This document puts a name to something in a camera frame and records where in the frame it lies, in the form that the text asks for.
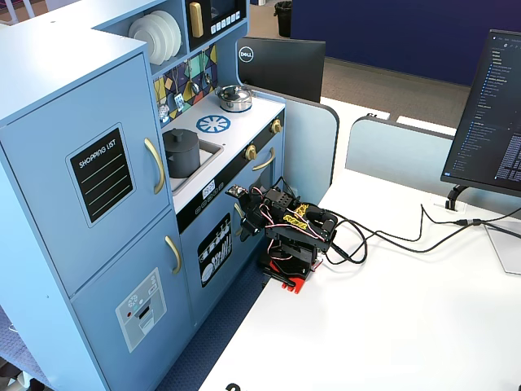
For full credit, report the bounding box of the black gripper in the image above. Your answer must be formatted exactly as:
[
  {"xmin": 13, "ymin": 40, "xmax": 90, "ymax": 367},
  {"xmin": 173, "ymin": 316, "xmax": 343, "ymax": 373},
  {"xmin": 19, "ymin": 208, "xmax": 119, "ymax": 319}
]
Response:
[{"xmin": 240, "ymin": 191, "xmax": 270, "ymax": 242}]

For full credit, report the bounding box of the red arm base clamp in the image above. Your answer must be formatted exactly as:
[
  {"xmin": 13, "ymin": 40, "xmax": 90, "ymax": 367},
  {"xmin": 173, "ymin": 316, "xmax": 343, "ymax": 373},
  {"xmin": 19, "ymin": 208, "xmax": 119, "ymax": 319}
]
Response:
[{"xmin": 260, "ymin": 254, "xmax": 322, "ymax": 295}]

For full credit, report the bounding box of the steel pot with lid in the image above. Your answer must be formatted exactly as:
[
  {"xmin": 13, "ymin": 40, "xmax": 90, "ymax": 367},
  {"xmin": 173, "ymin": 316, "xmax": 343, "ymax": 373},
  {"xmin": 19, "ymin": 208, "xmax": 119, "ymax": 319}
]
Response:
[{"xmin": 214, "ymin": 84, "xmax": 253, "ymax": 113}]

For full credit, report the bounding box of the gray toy sink basin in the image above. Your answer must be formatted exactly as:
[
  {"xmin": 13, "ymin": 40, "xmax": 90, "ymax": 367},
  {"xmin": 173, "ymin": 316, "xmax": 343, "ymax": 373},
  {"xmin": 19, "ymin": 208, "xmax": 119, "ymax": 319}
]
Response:
[{"xmin": 169, "ymin": 138, "xmax": 225, "ymax": 195}]

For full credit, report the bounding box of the dark gray cooking pot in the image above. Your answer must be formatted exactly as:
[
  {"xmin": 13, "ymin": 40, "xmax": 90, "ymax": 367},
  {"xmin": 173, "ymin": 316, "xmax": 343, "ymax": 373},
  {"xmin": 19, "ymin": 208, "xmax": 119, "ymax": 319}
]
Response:
[{"xmin": 163, "ymin": 140, "xmax": 202, "ymax": 179}]

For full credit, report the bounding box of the gray edged desk divider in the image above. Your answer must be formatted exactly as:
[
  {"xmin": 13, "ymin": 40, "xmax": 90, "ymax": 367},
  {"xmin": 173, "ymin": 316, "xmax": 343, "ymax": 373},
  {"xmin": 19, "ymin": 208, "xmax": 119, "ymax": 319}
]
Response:
[
  {"xmin": 344, "ymin": 115, "xmax": 457, "ymax": 200},
  {"xmin": 252, "ymin": 85, "xmax": 340, "ymax": 200}
]

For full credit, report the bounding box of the steel slotted skimmer spoon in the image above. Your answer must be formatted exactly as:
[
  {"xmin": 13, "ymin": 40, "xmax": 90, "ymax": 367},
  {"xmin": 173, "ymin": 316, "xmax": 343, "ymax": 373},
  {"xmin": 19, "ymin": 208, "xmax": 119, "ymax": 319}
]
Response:
[{"xmin": 157, "ymin": 79, "xmax": 170, "ymax": 123}]

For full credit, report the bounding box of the steel slotted spatula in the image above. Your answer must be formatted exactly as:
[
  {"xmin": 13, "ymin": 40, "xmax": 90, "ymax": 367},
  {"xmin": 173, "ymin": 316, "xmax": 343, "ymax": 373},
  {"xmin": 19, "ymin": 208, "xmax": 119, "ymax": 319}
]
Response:
[{"xmin": 173, "ymin": 64, "xmax": 185, "ymax": 111}]

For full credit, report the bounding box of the steel ladle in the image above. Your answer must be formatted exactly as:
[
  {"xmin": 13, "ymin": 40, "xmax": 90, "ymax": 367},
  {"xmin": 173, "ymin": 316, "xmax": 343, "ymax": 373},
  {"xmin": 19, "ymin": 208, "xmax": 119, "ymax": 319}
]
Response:
[{"xmin": 186, "ymin": 59, "xmax": 201, "ymax": 95}]

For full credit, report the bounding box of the black shopping list board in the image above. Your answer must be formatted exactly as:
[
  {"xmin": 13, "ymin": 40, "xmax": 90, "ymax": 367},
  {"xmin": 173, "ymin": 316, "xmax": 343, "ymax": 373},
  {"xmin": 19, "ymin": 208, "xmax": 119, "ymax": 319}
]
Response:
[{"xmin": 66, "ymin": 123, "xmax": 136, "ymax": 228}]

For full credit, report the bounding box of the black Dell monitor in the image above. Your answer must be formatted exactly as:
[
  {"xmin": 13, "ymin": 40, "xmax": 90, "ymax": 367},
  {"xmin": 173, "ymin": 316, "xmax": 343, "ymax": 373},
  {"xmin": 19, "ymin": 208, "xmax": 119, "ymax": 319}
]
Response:
[{"xmin": 236, "ymin": 36, "xmax": 326, "ymax": 103}]

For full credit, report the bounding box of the black toy microwave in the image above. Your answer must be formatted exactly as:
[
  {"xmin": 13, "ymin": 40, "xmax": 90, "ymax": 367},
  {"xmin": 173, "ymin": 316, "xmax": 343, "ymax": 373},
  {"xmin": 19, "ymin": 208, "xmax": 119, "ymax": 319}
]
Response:
[{"xmin": 185, "ymin": 0, "xmax": 248, "ymax": 52}]

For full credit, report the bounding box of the white toy plate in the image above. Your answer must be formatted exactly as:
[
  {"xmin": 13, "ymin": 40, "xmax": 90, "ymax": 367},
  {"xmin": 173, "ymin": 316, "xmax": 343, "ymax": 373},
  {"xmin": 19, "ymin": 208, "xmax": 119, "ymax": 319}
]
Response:
[
  {"xmin": 128, "ymin": 15, "xmax": 164, "ymax": 65},
  {"xmin": 152, "ymin": 10, "xmax": 183, "ymax": 58},
  {"xmin": 142, "ymin": 12, "xmax": 174, "ymax": 62}
]

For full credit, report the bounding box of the black trash bin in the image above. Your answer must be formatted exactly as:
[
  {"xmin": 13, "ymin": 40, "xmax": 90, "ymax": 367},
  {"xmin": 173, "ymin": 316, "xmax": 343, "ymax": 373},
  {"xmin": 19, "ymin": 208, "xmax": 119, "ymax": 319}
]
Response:
[{"xmin": 274, "ymin": 0, "xmax": 293, "ymax": 38}]

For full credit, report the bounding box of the blue toy kitchen unit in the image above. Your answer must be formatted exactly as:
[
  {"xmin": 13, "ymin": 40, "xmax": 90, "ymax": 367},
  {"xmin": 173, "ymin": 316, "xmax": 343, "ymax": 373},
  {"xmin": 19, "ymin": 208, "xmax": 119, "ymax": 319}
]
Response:
[{"xmin": 0, "ymin": 0, "xmax": 288, "ymax": 391}]

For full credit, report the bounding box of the monitor with lit screen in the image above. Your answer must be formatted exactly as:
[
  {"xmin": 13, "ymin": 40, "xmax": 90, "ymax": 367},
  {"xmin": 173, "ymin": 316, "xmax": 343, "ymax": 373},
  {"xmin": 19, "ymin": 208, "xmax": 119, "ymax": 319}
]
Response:
[{"xmin": 440, "ymin": 29, "xmax": 521, "ymax": 200}]

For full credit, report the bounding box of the gold dishwasher door handle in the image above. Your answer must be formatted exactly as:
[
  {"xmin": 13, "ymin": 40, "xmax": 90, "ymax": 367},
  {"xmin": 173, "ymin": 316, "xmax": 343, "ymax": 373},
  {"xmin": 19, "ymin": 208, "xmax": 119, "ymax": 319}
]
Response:
[{"xmin": 234, "ymin": 202, "xmax": 246, "ymax": 237}]

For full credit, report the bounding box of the gold oven door handle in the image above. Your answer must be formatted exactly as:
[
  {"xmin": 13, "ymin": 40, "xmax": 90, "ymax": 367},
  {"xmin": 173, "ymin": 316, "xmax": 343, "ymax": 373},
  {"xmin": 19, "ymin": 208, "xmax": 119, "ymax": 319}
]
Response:
[{"xmin": 252, "ymin": 147, "xmax": 276, "ymax": 172}]

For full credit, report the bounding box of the gold freezer door handle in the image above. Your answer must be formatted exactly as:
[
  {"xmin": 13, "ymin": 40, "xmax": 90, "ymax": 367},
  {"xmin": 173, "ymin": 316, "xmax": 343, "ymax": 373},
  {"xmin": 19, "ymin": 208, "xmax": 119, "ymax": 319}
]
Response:
[{"xmin": 164, "ymin": 235, "xmax": 182, "ymax": 275}]

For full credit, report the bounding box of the gold fridge door handle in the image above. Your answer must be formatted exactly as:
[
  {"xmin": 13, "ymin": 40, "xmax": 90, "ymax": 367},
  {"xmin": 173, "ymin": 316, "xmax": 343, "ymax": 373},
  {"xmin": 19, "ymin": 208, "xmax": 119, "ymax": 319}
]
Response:
[{"xmin": 143, "ymin": 137, "xmax": 166, "ymax": 196}]

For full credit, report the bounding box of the black cable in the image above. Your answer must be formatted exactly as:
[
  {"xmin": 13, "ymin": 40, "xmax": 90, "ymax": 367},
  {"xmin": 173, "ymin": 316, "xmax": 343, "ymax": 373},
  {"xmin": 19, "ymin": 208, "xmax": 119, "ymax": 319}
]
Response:
[
  {"xmin": 325, "ymin": 203, "xmax": 521, "ymax": 266},
  {"xmin": 327, "ymin": 219, "xmax": 521, "ymax": 266}
]

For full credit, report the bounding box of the gold microwave handle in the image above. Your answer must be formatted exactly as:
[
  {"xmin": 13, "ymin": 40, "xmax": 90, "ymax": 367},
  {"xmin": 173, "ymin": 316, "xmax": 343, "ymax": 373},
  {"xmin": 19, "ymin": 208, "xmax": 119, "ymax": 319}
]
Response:
[{"xmin": 189, "ymin": 2, "xmax": 204, "ymax": 39}]

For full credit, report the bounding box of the gray monitor base plate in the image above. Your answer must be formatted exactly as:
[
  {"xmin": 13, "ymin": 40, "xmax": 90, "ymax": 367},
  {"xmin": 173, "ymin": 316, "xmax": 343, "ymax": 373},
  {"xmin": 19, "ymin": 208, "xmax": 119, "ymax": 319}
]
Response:
[{"xmin": 484, "ymin": 222, "xmax": 521, "ymax": 275}]

